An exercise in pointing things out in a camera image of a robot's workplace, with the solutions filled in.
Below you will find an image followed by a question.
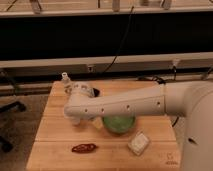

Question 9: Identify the green ceramic bowl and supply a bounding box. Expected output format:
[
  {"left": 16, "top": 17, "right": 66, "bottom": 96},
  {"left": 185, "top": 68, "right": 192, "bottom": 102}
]
[{"left": 102, "top": 116, "right": 135, "bottom": 134}]

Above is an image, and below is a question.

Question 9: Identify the black hanging cable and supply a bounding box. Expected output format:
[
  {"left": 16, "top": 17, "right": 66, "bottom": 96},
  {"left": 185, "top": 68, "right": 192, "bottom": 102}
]
[{"left": 101, "top": 4, "right": 136, "bottom": 74}]

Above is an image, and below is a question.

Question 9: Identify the dried red chili pepper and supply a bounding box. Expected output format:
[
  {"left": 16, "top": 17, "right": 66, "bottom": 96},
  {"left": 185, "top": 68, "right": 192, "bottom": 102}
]
[{"left": 72, "top": 143, "right": 98, "bottom": 153}]

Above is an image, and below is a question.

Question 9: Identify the small clear plastic bottle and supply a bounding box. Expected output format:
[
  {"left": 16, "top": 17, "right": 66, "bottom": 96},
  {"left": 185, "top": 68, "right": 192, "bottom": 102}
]
[{"left": 62, "top": 72, "right": 73, "bottom": 95}]

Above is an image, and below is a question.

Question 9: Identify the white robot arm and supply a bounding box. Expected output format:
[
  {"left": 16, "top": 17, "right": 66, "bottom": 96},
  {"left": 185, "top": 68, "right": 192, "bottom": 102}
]
[{"left": 64, "top": 81, "right": 213, "bottom": 171}]

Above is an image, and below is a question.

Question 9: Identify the black smartphone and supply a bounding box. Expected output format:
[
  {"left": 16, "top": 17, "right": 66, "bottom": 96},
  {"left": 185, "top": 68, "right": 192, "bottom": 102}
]
[{"left": 93, "top": 88, "right": 100, "bottom": 97}]

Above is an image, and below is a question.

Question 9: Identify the white square sponge block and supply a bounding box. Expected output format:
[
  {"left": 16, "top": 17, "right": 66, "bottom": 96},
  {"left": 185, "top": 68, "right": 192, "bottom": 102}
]
[{"left": 128, "top": 132, "right": 150, "bottom": 156}]

